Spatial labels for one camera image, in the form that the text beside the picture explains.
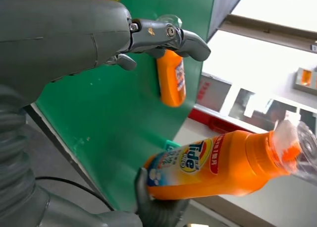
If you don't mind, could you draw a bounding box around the orange detergent bottle clear cap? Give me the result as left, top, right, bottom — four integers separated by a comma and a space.
144, 119, 317, 201
155, 14, 186, 108

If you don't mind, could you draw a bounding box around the green table mat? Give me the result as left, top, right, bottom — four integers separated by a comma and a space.
35, 0, 217, 214

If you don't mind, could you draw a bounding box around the red and white display stand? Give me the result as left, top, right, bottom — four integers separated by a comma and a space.
188, 71, 317, 136

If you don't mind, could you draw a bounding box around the grey metal pole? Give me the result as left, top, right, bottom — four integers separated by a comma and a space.
219, 13, 317, 54

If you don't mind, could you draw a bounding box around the grey box with orange panel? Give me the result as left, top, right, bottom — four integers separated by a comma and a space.
294, 67, 317, 96

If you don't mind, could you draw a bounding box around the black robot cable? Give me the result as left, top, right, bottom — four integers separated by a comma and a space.
35, 175, 115, 212

